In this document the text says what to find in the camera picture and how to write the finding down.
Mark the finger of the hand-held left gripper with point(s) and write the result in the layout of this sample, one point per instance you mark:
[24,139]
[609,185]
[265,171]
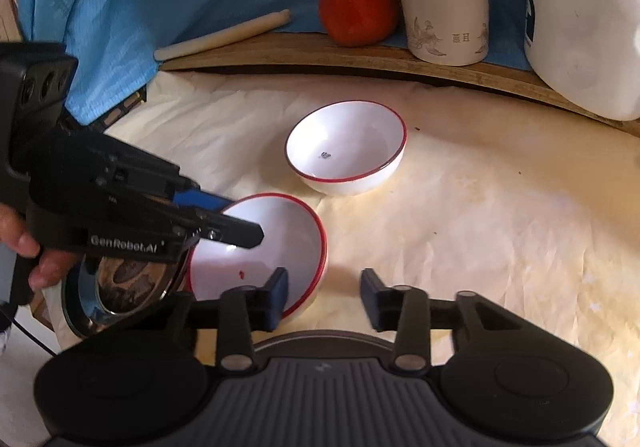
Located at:
[200,199]
[235,232]

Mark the black plastic crate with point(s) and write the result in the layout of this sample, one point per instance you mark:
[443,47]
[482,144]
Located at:
[125,109]

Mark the red tomato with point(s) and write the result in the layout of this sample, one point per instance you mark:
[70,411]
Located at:
[357,9]

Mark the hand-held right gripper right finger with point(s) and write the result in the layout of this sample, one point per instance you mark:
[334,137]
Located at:
[372,298]

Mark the white water bottle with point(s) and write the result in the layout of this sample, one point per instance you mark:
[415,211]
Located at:
[585,27]

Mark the white red-rimmed bowl dark mark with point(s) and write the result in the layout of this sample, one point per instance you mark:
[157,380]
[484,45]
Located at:
[350,147]

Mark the person's left hand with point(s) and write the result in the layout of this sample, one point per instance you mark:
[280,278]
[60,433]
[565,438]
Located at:
[50,269]

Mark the cream table cover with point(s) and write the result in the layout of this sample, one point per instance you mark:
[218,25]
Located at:
[475,227]

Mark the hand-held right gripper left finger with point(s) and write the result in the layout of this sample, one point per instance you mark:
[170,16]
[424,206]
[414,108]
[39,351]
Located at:
[278,298]

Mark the cream rolling pin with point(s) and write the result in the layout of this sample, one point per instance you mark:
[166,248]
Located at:
[225,34]

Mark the wooden shelf board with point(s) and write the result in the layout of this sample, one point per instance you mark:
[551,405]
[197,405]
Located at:
[350,58]

